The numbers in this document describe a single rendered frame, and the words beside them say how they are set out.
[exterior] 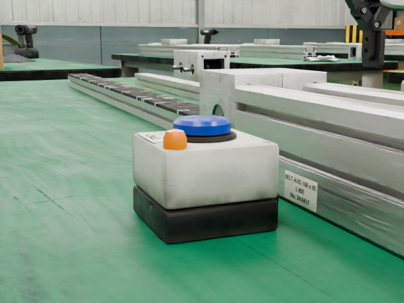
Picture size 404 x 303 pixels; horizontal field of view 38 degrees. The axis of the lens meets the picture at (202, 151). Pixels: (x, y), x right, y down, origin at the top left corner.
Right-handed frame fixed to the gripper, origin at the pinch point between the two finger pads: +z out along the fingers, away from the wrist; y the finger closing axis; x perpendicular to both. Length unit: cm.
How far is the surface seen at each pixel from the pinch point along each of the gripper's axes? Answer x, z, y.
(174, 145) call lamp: 21.4, 4.6, 35.2
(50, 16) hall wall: -1119, -44, -109
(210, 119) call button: 18.9, 3.5, 31.7
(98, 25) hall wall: -1123, -29, -201
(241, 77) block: 5.7, 1.6, 23.2
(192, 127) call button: 19.3, 3.9, 33.2
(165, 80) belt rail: -82, 8, 2
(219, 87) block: 2.2, 2.8, 23.9
